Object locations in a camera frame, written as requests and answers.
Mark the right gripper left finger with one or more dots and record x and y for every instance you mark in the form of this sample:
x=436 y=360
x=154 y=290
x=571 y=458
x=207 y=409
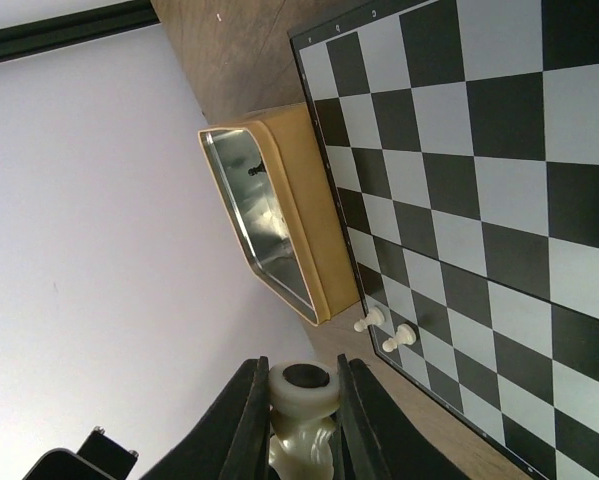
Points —
x=231 y=440

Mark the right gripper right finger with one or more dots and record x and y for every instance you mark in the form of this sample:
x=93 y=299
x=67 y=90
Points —
x=373 y=437

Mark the white knight piece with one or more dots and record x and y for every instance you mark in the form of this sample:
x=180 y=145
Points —
x=303 y=398

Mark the white pawn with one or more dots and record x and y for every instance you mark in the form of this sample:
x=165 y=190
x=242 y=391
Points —
x=374 y=318
x=405 y=335

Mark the yellow tin tray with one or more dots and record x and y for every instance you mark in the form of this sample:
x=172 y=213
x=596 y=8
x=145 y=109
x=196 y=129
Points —
x=285 y=220

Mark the black pawn in tray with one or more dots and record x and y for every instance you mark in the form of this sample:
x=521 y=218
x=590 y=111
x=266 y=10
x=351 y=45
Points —
x=260 y=168

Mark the black and silver chessboard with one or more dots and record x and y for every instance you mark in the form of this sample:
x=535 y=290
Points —
x=462 y=139

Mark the left black frame post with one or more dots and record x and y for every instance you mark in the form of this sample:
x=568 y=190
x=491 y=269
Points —
x=50 y=34

